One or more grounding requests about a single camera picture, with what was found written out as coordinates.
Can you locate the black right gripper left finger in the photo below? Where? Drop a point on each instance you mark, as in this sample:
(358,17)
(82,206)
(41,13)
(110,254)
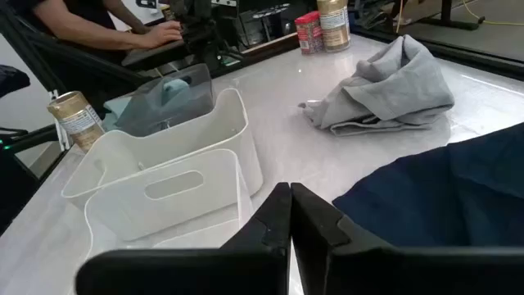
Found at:
(254,270)

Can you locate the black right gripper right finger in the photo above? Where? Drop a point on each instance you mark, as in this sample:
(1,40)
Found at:
(348,270)

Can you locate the teal cloth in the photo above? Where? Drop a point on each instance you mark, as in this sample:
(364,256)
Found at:
(176,88)

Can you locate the gold-lidded spice jar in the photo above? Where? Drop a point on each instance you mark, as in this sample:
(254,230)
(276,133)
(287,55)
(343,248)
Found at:
(78,123)
(333,28)

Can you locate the red-lidded patterned spice tin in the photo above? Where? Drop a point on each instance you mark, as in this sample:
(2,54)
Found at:
(310,37)

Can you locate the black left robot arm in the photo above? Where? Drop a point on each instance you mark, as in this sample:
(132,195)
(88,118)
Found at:
(196,28)

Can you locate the white plastic bin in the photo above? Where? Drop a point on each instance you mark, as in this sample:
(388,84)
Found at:
(245,164)

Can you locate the navy blue cloth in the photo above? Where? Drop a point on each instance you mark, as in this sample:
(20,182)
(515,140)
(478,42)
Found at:
(450,196)

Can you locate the smoky grey translucent bin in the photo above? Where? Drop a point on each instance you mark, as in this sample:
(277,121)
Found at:
(192,102)

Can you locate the grey folded cloth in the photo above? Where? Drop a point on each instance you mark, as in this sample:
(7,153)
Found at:
(389,94)

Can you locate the person's hand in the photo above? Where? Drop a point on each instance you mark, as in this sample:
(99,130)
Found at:
(161,34)

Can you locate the black floor stand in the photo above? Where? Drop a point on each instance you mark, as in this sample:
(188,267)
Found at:
(446,10)

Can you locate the person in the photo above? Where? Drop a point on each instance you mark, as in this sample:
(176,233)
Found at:
(82,8)

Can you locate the black table edge rail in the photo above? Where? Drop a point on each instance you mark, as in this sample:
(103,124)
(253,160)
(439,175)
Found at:
(471,57)

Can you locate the black metal rig frame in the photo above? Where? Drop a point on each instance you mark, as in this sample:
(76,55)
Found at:
(61,61)

